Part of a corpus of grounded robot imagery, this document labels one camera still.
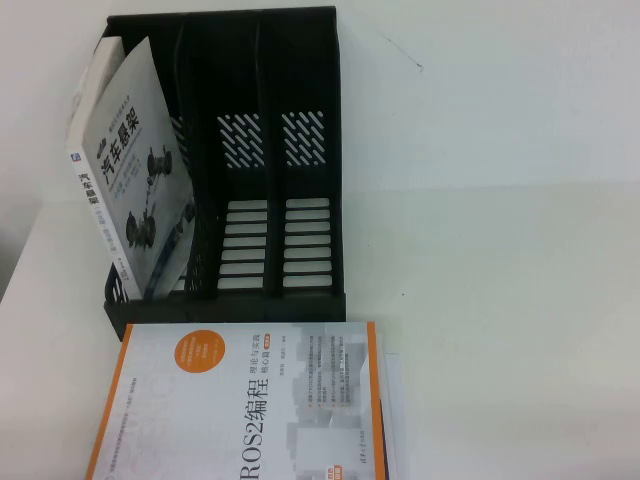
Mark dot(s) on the orange-edged ROS2 book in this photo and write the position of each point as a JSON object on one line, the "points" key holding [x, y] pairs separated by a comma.
{"points": [[225, 400]]}

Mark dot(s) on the white book under stack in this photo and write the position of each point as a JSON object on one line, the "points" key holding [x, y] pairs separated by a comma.
{"points": [[395, 425]]}

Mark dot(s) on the black plastic book stand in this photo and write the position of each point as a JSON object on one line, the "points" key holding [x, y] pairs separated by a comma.
{"points": [[310, 75]]}

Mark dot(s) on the white car suspension book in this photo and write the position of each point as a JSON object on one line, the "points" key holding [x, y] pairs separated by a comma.
{"points": [[130, 150]]}

